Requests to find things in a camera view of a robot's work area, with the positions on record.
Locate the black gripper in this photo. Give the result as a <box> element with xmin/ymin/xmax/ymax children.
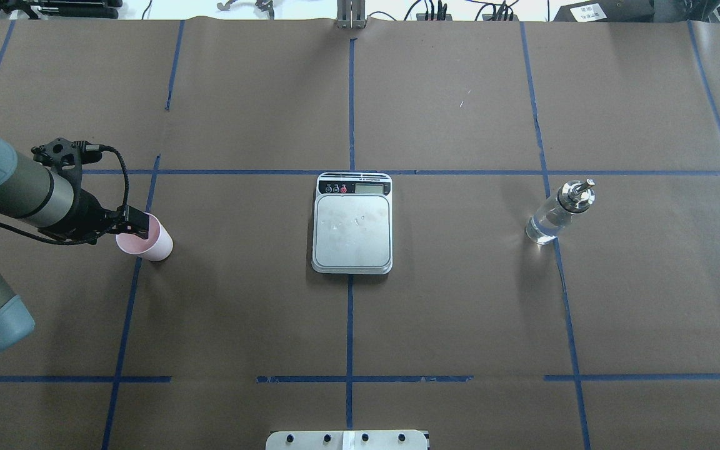
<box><xmin>69</xmin><ymin>187</ymin><xmax>149</xmax><ymax>241</ymax></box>

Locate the pink plastic cup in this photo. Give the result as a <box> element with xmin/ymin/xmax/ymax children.
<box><xmin>115</xmin><ymin>213</ymin><xmax>174</xmax><ymax>262</ymax></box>

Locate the glass sauce bottle metal spout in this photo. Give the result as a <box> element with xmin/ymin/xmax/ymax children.
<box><xmin>525</xmin><ymin>178</ymin><xmax>596</xmax><ymax>246</ymax></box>

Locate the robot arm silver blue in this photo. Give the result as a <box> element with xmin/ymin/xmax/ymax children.
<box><xmin>0</xmin><ymin>137</ymin><xmax>151</xmax><ymax>356</ymax></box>

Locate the silver digital kitchen scale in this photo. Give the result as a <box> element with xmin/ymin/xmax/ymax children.
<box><xmin>311</xmin><ymin>172</ymin><xmax>394</xmax><ymax>276</ymax></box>

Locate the black folded tripod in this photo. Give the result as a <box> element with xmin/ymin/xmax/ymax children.
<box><xmin>0</xmin><ymin>1</ymin><xmax>123</xmax><ymax>19</ymax></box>

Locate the black flat box white label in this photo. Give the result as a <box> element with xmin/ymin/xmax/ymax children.
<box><xmin>552</xmin><ymin>1</ymin><xmax>655</xmax><ymax>23</ymax></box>

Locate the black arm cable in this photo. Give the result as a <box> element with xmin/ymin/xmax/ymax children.
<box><xmin>0</xmin><ymin>144</ymin><xmax>131</xmax><ymax>246</ymax></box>

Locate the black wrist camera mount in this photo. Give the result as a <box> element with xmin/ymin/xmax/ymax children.
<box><xmin>31</xmin><ymin>137</ymin><xmax>103</xmax><ymax>188</ymax></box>

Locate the aluminium frame post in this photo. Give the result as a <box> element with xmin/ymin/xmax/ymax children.
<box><xmin>336</xmin><ymin>0</ymin><xmax>368</xmax><ymax>29</ymax></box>

